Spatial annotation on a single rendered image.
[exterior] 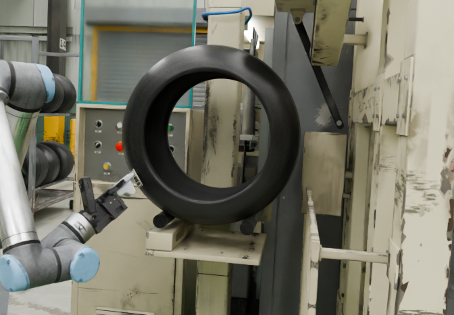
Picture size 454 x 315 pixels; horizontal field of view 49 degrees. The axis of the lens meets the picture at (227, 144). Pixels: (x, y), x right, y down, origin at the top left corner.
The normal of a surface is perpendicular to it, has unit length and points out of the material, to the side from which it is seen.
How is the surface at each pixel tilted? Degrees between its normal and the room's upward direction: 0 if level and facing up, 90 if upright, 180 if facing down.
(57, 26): 90
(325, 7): 162
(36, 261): 55
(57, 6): 90
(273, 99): 84
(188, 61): 80
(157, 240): 90
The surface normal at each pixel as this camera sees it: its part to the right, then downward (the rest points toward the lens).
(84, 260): 0.78, 0.12
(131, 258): -0.15, 0.08
